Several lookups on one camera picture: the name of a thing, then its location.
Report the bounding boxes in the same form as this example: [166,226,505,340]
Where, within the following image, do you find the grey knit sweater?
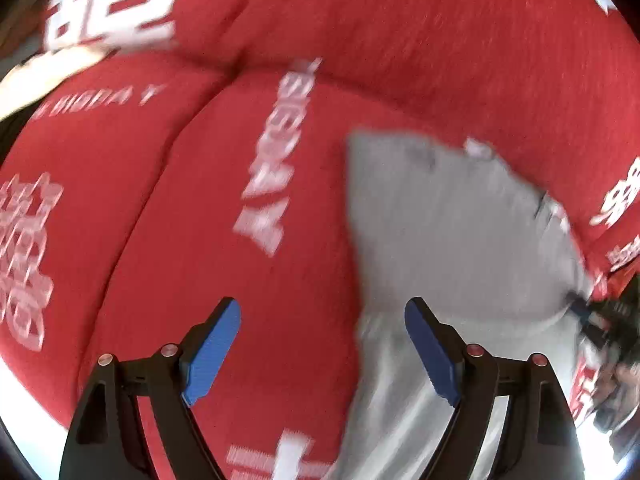
[333,130,593,479]

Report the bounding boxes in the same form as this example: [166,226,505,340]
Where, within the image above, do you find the pile of clothes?
[0,49,116,126]

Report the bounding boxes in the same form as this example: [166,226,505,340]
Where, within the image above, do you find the red sofa cover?
[1,0,639,479]

